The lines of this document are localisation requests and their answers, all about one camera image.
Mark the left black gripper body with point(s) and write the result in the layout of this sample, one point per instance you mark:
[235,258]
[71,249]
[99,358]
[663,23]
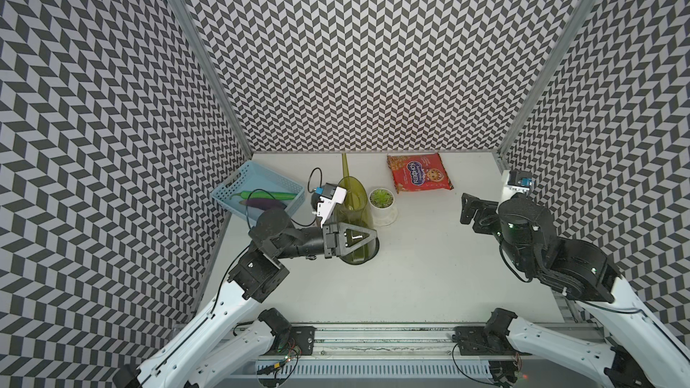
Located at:
[312,241]

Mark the corner aluminium post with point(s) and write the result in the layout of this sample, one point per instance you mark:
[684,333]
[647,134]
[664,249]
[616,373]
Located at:
[577,20]
[191,32]

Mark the dark round saucer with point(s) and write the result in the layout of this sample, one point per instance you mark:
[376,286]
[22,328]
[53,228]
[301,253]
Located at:
[376,249]

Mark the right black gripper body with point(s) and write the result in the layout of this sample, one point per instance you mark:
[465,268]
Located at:
[488,221]

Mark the left corner aluminium post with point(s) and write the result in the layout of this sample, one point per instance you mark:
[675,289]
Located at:
[191,32]

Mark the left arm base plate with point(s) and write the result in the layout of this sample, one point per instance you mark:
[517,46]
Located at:
[298,338]

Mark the light blue plastic basket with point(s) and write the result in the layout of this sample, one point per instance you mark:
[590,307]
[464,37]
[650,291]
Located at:
[255,176]

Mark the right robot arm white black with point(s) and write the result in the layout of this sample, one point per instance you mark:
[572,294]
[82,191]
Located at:
[645,352]

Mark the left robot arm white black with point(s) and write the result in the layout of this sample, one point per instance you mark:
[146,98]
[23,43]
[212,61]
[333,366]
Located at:
[198,356]

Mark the aluminium front rail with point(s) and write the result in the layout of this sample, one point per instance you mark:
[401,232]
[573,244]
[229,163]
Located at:
[377,340]

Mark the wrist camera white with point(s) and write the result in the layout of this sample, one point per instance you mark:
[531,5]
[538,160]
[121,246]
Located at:
[333,195]
[516,182]

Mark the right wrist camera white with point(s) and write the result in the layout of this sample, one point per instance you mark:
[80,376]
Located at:
[516,182]

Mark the white pot green succulent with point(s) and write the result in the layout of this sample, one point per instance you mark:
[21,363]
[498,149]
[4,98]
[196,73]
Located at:
[382,205]

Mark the green toy chili pepper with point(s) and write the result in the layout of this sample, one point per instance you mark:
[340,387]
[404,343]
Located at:
[263,194]

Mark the right corner aluminium post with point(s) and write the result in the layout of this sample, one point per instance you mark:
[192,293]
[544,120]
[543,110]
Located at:
[577,20]

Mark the purple toy eggplant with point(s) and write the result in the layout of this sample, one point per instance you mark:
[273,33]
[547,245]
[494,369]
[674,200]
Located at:
[263,204]

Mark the blue pot pink succulent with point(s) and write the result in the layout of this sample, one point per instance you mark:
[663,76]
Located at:
[316,201]

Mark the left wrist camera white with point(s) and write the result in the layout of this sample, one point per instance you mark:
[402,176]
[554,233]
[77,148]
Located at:
[333,195]

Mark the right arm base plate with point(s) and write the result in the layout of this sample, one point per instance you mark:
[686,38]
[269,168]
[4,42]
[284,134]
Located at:
[476,341]

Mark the red cookie snack bag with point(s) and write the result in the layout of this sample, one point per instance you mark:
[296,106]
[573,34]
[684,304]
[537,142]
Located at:
[419,172]

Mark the green transparent watering can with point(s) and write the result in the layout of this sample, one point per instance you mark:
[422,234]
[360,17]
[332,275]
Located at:
[354,210]

